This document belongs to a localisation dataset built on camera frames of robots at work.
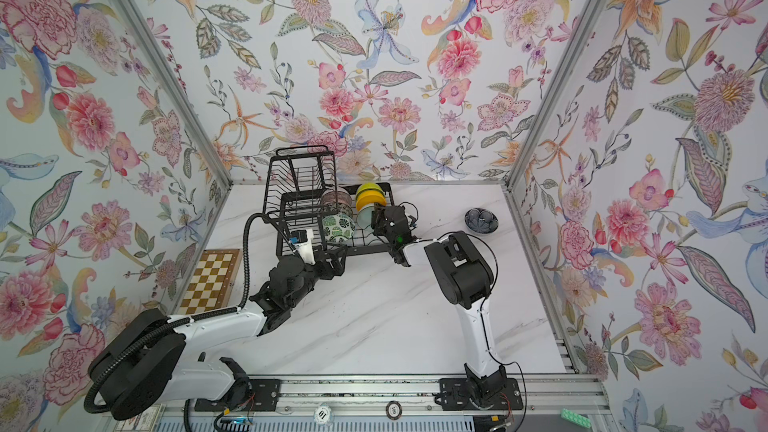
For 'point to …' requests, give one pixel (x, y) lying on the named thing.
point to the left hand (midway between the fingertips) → (340, 249)
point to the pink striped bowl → (336, 195)
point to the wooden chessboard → (213, 281)
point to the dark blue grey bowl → (481, 221)
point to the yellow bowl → (369, 197)
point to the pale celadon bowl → (364, 215)
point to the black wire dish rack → (313, 212)
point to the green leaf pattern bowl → (338, 227)
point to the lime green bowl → (369, 186)
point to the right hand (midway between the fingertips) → (369, 201)
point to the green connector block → (575, 418)
